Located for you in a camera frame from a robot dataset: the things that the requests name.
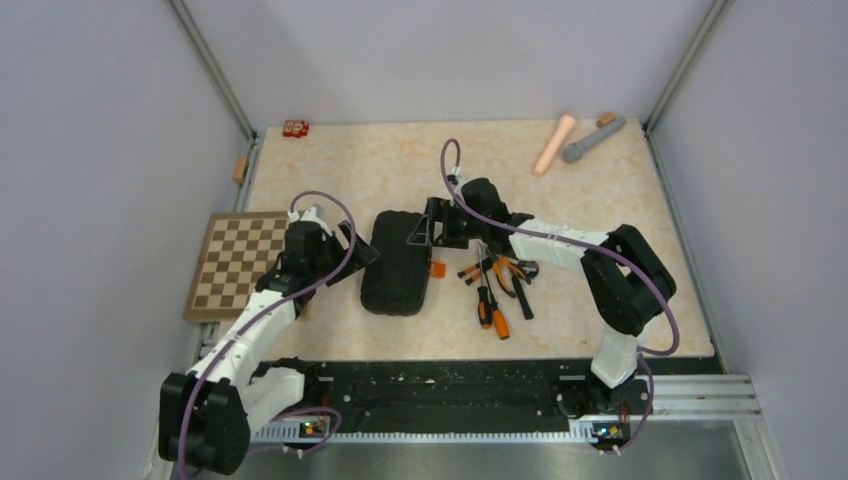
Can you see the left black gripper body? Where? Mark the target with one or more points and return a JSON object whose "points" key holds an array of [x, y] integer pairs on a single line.
{"points": [[331, 258]]}

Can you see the aluminium frame rail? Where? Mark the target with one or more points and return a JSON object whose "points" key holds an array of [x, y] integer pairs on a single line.
{"points": [[692, 392]]}

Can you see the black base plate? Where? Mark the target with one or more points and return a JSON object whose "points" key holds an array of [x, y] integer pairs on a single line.
{"points": [[449, 397]]}

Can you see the black plastic tool case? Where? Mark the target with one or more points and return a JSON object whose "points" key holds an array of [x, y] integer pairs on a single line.
{"points": [[396, 283]]}

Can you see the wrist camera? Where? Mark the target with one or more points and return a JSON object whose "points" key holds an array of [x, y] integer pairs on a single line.
{"points": [[314, 213], [455, 182]]}

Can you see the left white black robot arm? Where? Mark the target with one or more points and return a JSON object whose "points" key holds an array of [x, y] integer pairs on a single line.
{"points": [[238, 371]]}

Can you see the left wooden block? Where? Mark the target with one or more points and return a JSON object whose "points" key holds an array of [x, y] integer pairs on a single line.
{"points": [[240, 170]]}

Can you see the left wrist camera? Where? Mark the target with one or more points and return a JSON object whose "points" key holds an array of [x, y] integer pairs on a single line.
{"points": [[314, 213]]}

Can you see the orange handled pliers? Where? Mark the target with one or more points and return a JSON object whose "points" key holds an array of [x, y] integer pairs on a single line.
{"points": [[470, 274]]}

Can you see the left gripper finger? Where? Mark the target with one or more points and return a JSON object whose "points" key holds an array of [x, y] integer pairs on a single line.
{"points": [[363, 255], [348, 237]]}

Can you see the pink toy microphone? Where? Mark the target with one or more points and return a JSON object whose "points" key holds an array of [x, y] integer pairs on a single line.
{"points": [[565, 126]]}

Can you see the red toy car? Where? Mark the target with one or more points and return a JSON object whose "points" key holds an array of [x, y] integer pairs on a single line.
{"points": [[295, 128]]}

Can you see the wooden chessboard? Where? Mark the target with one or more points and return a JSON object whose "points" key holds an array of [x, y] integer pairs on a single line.
{"points": [[237, 249]]}

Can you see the long orange handled screwdriver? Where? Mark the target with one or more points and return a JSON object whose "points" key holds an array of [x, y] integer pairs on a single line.
{"points": [[499, 323]]}

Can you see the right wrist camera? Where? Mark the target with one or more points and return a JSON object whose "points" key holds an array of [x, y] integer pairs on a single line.
{"points": [[455, 182]]}

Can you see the wooden block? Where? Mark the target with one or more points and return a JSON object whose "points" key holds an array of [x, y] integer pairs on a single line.
{"points": [[240, 170], [605, 119]]}

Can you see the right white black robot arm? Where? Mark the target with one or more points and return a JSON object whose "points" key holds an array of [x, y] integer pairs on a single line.
{"points": [[629, 284]]}

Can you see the back wooden block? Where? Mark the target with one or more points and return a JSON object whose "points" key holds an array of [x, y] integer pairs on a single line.
{"points": [[605, 119]]}

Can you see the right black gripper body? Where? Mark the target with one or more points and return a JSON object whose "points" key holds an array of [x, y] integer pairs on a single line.
{"points": [[458, 225]]}

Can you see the grey toy microphone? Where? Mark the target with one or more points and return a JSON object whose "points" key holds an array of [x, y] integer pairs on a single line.
{"points": [[575, 151]]}

